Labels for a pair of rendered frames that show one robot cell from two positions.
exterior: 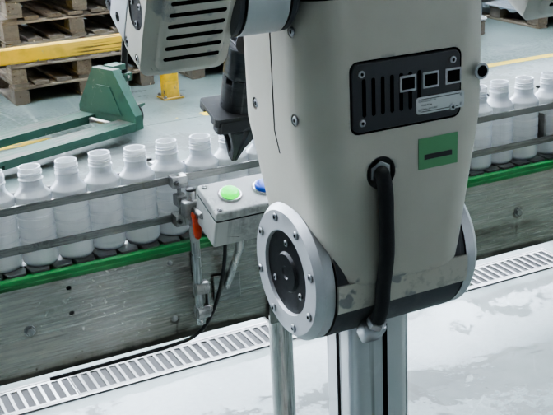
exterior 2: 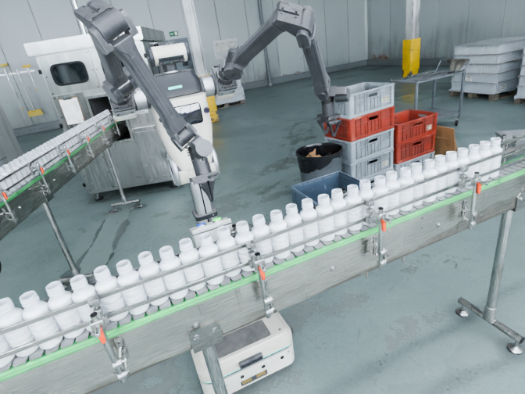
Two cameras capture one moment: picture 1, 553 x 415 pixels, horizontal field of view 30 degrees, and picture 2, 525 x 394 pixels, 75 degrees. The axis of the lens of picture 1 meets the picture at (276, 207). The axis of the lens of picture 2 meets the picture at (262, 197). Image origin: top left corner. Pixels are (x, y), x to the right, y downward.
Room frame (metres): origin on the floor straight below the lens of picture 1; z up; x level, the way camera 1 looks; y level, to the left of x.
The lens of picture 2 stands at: (2.61, 0.35, 1.67)
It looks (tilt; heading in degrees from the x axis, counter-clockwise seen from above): 24 degrees down; 186
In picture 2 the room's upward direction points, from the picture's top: 9 degrees counter-clockwise
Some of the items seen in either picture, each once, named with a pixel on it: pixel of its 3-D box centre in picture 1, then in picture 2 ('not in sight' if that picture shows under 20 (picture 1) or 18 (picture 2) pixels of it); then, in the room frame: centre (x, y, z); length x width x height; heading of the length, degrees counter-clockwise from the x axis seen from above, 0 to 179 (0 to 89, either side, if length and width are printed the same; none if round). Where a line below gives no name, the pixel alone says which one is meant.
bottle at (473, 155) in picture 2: not in sight; (471, 164); (1.25, 1.09, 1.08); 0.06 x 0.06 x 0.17
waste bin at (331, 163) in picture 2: not in sight; (321, 180); (-0.58, 0.64, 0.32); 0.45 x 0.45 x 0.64
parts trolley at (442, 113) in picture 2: not in sight; (427, 98); (-2.91, 2.56, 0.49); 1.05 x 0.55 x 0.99; 116
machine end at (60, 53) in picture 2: not in sight; (127, 112); (-2.31, -1.90, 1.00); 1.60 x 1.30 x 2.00; 8
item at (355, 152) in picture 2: not in sight; (358, 142); (-0.91, 1.09, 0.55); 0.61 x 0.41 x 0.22; 123
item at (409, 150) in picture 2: not in sight; (402, 145); (-1.31, 1.67, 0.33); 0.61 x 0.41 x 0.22; 119
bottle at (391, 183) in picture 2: not in sight; (391, 192); (1.43, 0.71, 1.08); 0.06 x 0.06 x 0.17
